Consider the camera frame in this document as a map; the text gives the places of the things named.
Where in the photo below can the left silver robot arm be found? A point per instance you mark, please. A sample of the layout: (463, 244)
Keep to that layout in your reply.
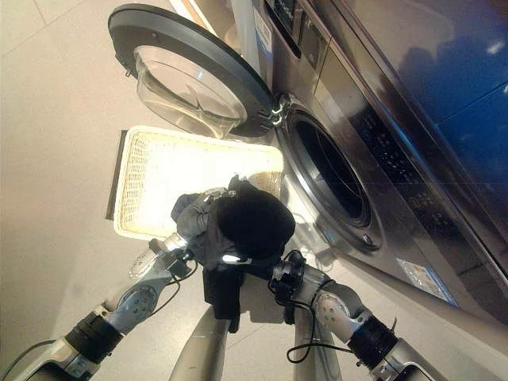
(119, 305)

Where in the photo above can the silver robot leg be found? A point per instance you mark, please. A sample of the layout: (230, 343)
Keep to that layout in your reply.
(202, 353)
(315, 357)

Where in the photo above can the washer door latch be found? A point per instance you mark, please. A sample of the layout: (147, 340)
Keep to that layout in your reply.
(367, 239)

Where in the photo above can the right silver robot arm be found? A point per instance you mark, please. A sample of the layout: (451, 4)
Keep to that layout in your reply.
(341, 317)

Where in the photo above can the washer detergent drawer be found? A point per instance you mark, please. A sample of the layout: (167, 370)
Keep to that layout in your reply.
(301, 31)

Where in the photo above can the left silver robot leg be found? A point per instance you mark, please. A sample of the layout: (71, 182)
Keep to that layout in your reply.
(202, 353)

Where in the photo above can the blue white washer sticker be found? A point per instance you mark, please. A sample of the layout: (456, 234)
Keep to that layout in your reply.
(426, 279)

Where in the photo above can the dark washer control panel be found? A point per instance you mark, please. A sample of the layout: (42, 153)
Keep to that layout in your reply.
(401, 170)

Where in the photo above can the silver front-load washing machine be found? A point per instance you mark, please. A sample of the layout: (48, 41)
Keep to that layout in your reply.
(397, 119)

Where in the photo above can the clear glass door bowl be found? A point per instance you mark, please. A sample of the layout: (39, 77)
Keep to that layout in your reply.
(178, 91)

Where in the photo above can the white plastic laundry basket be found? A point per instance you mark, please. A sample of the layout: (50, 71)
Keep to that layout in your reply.
(178, 170)

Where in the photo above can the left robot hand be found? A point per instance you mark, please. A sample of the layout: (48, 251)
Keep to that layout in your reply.
(189, 216)

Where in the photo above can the dark grey round washer door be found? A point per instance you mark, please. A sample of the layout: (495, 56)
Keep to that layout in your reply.
(190, 43)

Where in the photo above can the right silver robot leg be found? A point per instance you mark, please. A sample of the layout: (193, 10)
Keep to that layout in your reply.
(315, 357)

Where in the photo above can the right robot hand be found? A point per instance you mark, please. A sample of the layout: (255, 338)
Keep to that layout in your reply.
(256, 222)

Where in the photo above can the washer side energy label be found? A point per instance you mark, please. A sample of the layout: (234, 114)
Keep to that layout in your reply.
(264, 29)

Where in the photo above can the dark grey garment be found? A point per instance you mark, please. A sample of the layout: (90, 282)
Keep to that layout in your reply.
(220, 285)

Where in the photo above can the chrome door hinge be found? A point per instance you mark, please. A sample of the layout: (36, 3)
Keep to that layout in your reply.
(279, 113)

